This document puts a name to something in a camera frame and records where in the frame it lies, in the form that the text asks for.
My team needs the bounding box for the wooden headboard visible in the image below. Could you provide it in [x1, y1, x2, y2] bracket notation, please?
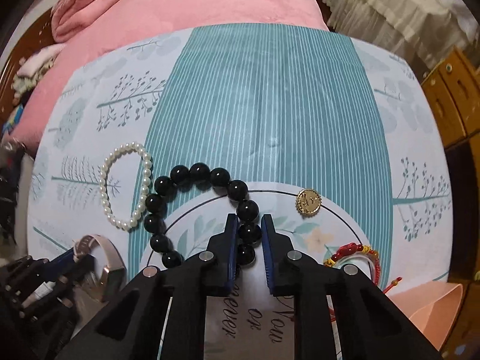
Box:
[0, 8, 55, 124]

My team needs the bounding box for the pink bed blanket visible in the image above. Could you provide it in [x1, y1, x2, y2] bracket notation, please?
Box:
[4, 0, 328, 155]

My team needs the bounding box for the teal white floral tablecloth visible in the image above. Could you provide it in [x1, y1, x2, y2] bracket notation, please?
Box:
[28, 24, 452, 359]

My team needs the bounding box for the folded pink quilt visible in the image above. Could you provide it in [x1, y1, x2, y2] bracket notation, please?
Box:
[50, 0, 120, 43]

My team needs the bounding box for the black bead bracelet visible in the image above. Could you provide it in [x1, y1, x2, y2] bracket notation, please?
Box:
[143, 162, 263, 270]

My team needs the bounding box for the cream lace furniture cover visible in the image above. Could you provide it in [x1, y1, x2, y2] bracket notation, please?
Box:
[323, 0, 479, 77]

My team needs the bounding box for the white pearl bracelet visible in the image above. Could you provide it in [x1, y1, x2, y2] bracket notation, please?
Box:
[97, 141, 154, 232]

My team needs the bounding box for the pink strap wristwatch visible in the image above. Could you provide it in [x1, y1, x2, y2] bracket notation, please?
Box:
[73, 234, 126, 303]

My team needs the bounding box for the red braided string bracelet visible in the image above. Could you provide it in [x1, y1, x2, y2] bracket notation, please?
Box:
[323, 242, 403, 294]

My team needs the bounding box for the wooden desk with drawers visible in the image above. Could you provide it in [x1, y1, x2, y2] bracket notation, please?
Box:
[421, 47, 479, 148]

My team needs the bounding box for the pink plastic tray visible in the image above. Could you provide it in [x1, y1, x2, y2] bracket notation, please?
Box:
[389, 281, 464, 350]

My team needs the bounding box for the gold round brooch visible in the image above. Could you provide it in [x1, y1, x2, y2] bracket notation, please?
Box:
[295, 189, 322, 217]

